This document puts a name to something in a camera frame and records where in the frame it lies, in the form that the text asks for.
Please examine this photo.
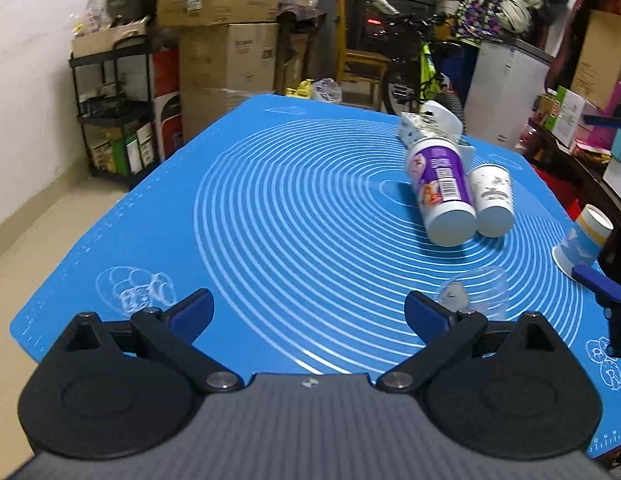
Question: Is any clear plastic cup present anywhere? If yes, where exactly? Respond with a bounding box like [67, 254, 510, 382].
[435, 266, 509, 321]

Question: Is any blue yellow paper cup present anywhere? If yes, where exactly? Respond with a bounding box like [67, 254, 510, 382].
[551, 204, 613, 278]

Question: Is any white printed paper cup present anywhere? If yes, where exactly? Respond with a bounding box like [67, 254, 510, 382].
[469, 164, 515, 238]

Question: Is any purple white tall cup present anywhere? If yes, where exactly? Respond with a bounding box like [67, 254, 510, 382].
[405, 136, 478, 247]

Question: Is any dark wooden side table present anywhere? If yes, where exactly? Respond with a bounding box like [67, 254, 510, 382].
[525, 118, 621, 280]

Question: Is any white green product box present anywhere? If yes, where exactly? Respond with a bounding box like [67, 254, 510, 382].
[547, 86, 586, 148]

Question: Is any blue silicone baking mat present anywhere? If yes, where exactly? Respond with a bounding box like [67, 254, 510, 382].
[10, 96, 621, 457]

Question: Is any white tissue pack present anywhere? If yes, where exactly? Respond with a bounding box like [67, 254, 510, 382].
[396, 93, 475, 170]

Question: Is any tall right cardboard box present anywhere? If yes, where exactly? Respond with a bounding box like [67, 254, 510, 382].
[570, 11, 621, 110]

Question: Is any white chest freezer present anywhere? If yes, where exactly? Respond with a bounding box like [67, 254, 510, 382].
[465, 39, 553, 150]

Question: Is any black metal shelf rack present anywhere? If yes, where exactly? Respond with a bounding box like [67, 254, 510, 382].
[68, 32, 160, 190]

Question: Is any black green bicycle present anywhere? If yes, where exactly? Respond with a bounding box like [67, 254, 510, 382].
[373, 0, 465, 119]

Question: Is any lower large cardboard box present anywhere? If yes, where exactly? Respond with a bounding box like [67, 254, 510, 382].
[179, 23, 279, 142]

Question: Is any yellow jug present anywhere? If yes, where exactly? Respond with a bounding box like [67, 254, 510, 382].
[284, 79, 313, 100]

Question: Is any wooden chair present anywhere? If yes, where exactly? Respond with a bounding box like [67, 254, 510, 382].
[335, 0, 391, 112]

